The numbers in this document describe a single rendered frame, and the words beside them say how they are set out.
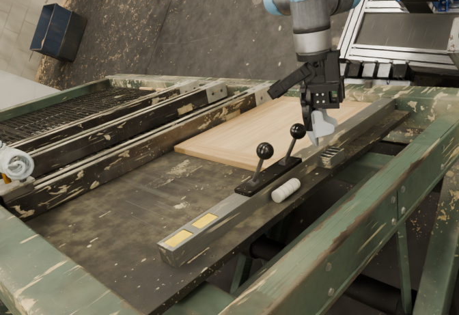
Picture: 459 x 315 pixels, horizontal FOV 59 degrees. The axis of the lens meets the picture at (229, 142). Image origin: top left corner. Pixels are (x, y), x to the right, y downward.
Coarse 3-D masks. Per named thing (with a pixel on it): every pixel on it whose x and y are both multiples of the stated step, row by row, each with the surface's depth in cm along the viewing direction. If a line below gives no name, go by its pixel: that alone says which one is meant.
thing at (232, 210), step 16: (368, 112) 127; (384, 112) 131; (336, 128) 119; (352, 128) 118; (368, 128) 125; (320, 144) 110; (336, 144) 112; (304, 160) 103; (288, 176) 99; (224, 208) 87; (240, 208) 88; (256, 208) 92; (208, 224) 82; (224, 224) 85; (192, 240) 79; (208, 240) 82; (176, 256) 77; (192, 256) 80
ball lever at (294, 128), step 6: (294, 126) 93; (300, 126) 93; (294, 132) 93; (300, 132) 92; (306, 132) 94; (294, 138) 94; (300, 138) 93; (294, 144) 97; (288, 150) 98; (288, 156) 99; (282, 162) 100; (288, 162) 100
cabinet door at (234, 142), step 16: (288, 96) 166; (256, 112) 154; (272, 112) 152; (288, 112) 148; (336, 112) 140; (352, 112) 136; (224, 128) 142; (240, 128) 140; (256, 128) 138; (272, 128) 135; (288, 128) 132; (192, 144) 133; (208, 144) 131; (224, 144) 129; (240, 144) 127; (256, 144) 125; (272, 144) 122; (288, 144) 120; (304, 144) 118; (224, 160) 118; (240, 160) 115; (256, 160) 113; (272, 160) 111
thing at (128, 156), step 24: (240, 96) 158; (264, 96) 165; (192, 120) 140; (216, 120) 148; (0, 144) 101; (144, 144) 128; (168, 144) 134; (72, 168) 116; (96, 168) 117; (120, 168) 123; (0, 192) 99; (24, 192) 104; (48, 192) 109; (72, 192) 113; (24, 216) 105
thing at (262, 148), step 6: (264, 144) 85; (270, 144) 86; (258, 150) 85; (264, 150) 85; (270, 150) 85; (258, 156) 86; (264, 156) 85; (270, 156) 86; (258, 162) 89; (258, 168) 89; (258, 174) 91; (252, 180) 92; (258, 180) 93; (252, 186) 92
